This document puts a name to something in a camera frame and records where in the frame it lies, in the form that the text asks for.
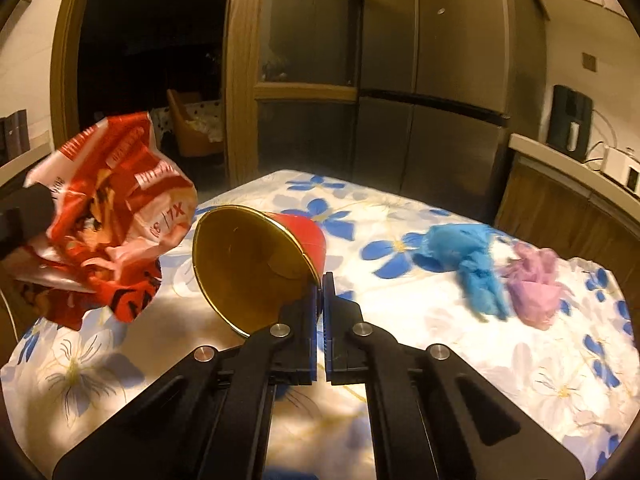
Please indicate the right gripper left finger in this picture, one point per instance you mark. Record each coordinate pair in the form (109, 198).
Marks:
(208, 417)

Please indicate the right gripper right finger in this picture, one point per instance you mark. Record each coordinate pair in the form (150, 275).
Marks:
(432, 416)

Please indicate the red white snack wrapper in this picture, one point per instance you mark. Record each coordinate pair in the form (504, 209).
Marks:
(119, 204)

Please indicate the red gold paper cup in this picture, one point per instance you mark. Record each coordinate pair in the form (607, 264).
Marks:
(249, 263)

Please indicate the light purple plastic bag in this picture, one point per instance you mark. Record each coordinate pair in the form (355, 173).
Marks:
(533, 286)

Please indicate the blue floral tablecloth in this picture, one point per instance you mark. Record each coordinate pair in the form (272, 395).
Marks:
(579, 378)

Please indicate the orange chair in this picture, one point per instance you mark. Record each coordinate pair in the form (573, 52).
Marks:
(197, 126)

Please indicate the wooden lower cabinets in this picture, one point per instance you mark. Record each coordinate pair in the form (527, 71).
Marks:
(550, 209)

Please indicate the white rice cooker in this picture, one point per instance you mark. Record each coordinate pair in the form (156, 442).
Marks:
(621, 168)

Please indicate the wooden glass panel door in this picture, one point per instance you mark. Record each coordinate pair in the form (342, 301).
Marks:
(291, 75)

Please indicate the black air fryer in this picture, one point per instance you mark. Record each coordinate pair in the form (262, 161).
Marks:
(570, 122)

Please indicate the dark grey refrigerator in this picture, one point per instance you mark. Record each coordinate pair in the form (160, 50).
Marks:
(442, 86)

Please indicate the wall power outlet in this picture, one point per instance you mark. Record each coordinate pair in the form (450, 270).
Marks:
(589, 62)

